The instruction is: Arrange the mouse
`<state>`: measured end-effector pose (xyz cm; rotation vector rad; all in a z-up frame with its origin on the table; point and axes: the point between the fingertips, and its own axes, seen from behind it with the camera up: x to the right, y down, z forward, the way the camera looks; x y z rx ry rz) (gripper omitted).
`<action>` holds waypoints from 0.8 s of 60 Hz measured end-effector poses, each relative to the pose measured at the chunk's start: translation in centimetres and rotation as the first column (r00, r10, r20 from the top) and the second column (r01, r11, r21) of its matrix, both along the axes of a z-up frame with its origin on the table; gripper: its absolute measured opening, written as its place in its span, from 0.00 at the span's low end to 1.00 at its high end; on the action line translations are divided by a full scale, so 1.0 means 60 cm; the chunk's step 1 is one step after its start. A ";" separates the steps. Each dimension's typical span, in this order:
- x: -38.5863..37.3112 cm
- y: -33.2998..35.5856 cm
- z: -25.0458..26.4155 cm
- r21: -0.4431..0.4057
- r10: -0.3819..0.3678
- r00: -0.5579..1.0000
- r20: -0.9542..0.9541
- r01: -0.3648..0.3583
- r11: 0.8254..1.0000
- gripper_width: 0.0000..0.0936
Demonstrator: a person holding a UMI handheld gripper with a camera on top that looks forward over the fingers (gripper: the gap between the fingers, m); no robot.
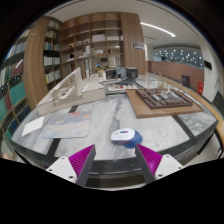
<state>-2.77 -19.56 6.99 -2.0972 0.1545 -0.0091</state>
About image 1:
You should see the white and blue computer mouse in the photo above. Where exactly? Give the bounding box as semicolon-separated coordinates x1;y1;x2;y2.
110;127;144;149

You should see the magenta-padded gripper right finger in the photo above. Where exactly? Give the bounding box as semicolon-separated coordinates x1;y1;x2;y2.
134;143;185;185

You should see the small model on white base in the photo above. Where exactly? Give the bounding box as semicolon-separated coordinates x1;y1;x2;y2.
104;81;139;94

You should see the red wall sign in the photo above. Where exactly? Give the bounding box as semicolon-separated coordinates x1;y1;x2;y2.
197;80;205;96

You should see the wooden shelf unit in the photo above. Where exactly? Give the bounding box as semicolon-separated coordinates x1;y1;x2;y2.
59;11;148;81

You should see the brown model on wooden board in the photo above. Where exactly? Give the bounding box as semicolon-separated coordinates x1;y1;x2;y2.
125;72;204;120

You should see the black wall panel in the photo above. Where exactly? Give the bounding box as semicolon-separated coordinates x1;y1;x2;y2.
203;60;213;71

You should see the group of ceiling spot lights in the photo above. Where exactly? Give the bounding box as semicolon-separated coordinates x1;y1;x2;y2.
153;48;203;68

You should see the white architectural model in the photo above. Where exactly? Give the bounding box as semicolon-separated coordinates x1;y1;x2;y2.
35;67;107;117

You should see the pastel printed mouse pad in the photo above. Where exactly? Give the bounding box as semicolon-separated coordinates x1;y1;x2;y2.
42;111;92;140

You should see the long ceiling light strip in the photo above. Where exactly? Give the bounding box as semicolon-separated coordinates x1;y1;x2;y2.
139;21;177;38

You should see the dark grey building model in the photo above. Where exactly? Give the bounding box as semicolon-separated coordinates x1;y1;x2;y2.
115;66;139;83

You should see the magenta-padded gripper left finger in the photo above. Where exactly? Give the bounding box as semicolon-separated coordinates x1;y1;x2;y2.
45;143;97;188

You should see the white wall sign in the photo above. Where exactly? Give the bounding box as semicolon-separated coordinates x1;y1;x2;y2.
132;41;146;52

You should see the dark box by wall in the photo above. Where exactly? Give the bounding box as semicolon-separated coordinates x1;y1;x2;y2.
181;74;191;88

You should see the white paper sheet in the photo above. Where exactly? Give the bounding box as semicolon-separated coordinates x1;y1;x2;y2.
21;115;45;137

